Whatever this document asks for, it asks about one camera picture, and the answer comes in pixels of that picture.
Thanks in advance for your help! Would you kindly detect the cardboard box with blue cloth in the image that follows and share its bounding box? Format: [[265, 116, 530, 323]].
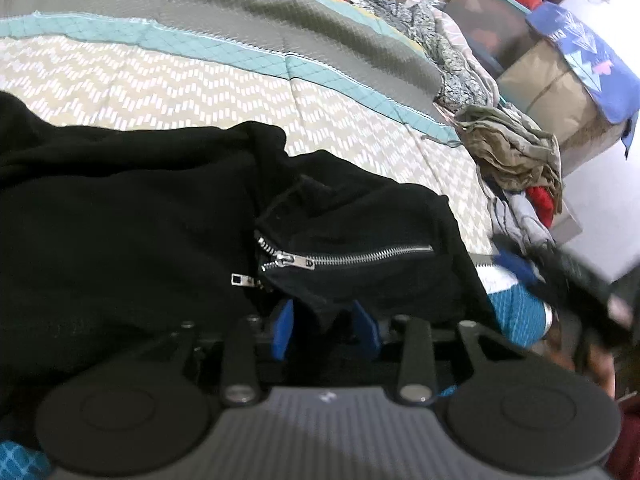
[[525, 1, 640, 161]]

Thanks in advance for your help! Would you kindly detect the grey striped cloth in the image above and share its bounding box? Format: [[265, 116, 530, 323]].
[[487, 187, 557, 257]]

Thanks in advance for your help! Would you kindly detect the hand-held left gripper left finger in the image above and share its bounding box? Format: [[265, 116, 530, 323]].
[[165, 299, 296, 407]]

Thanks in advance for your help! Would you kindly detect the olive crumpled cloth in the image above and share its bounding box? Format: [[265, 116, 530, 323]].
[[454, 105, 564, 212]]

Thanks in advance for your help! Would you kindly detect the beige cushion block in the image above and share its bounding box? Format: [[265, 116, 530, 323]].
[[497, 37, 627, 175]]

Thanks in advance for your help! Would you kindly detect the chevron grey teal quilt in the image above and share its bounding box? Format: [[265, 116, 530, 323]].
[[0, 0, 497, 263]]

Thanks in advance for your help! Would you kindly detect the red and grey patterned blanket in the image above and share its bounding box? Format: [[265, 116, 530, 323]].
[[250, 0, 502, 114]]

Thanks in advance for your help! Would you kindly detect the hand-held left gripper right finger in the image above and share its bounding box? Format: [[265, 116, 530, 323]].
[[350, 299, 507, 407]]

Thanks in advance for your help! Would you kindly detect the person's right hand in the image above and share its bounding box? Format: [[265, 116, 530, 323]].
[[545, 332, 618, 398]]

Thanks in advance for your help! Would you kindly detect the red cloth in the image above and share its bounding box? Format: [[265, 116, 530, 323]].
[[524, 185, 557, 229]]

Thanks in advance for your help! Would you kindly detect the grey box with teal edge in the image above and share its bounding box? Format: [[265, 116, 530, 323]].
[[444, 0, 545, 72]]

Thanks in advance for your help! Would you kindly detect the teal checked bed sheet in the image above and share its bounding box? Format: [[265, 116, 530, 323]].
[[0, 255, 557, 480]]

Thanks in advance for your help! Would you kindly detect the black zippered jacket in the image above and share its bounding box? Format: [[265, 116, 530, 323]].
[[0, 91, 502, 443]]

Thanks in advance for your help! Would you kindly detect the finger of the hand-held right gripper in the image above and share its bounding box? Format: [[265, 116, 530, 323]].
[[492, 237, 548, 291]]

